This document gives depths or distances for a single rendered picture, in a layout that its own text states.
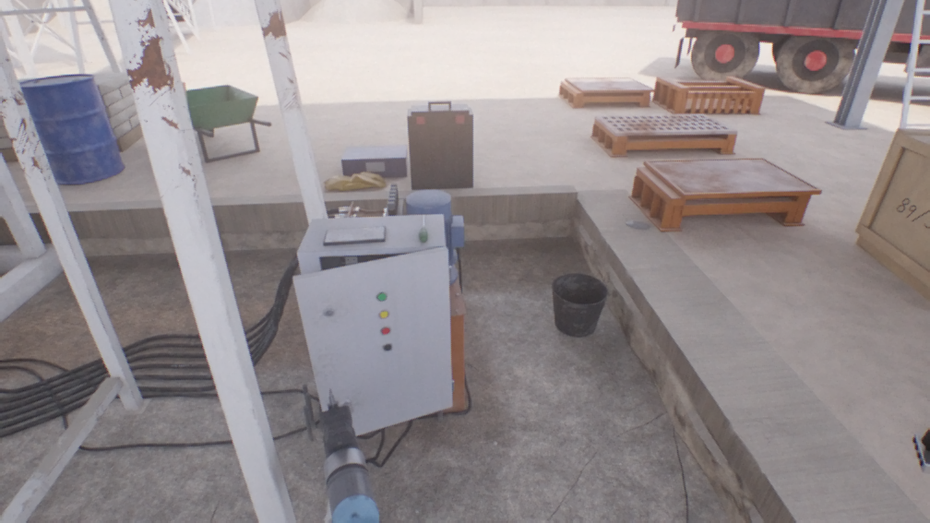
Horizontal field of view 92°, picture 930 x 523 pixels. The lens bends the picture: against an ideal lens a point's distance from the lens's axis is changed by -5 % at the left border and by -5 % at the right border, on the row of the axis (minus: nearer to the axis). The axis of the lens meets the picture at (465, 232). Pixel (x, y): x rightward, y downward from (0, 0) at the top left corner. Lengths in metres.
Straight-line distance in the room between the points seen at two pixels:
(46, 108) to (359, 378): 4.29
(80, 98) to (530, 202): 3.95
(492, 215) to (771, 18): 6.43
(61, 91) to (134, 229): 1.41
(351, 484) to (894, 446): 2.05
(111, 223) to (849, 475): 4.67
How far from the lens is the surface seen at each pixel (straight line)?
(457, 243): 2.18
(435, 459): 2.34
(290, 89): 1.81
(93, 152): 5.34
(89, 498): 2.74
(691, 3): 9.16
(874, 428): 2.55
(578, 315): 2.84
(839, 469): 2.30
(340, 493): 1.10
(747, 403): 2.37
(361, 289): 1.26
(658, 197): 3.65
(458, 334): 2.16
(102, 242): 4.64
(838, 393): 2.63
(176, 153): 0.98
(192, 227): 1.01
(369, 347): 1.38
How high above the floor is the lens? 1.89
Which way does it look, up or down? 28 degrees down
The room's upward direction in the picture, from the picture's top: straight up
